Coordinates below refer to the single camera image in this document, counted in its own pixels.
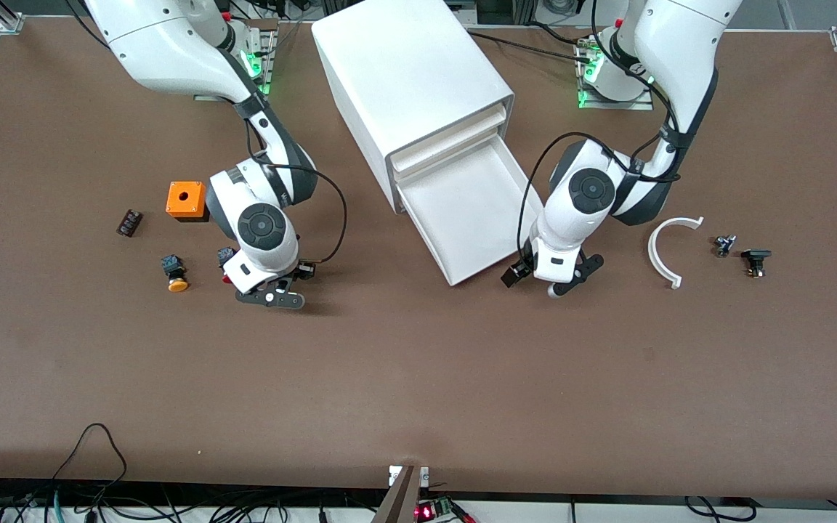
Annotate yellow push button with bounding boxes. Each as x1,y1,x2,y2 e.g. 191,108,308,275
161,254,190,293

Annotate orange box with hole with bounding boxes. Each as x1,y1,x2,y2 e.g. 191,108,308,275
166,182,211,223

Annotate circuit board with red display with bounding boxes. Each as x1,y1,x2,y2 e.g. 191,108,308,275
415,498,474,523

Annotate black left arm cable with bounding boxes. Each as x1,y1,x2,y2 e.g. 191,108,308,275
517,0,681,251

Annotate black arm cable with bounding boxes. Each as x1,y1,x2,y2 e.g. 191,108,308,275
244,116,348,264
517,0,681,251

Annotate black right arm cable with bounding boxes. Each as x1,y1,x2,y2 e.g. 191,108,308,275
244,116,348,264

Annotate white curved plastic bracket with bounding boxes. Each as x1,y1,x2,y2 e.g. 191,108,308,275
647,216,705,290

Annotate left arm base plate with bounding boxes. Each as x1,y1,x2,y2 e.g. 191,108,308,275
575,35,655,111

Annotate black cable behind cabinet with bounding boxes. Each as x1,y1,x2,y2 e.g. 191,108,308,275
462,22,597,65

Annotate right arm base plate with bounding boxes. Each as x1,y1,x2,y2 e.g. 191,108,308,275
193,28,278,102

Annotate small black switch part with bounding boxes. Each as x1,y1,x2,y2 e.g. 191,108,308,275
741,249,772,279

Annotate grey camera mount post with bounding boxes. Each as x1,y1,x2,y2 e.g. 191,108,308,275
371,465,430,523

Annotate looped black cable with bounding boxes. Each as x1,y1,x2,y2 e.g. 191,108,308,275
52,423,129,486

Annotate black cable bundle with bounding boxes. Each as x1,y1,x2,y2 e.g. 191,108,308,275
0,478,390,523

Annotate black cable coil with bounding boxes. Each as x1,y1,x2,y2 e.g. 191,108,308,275
684,495,759,523

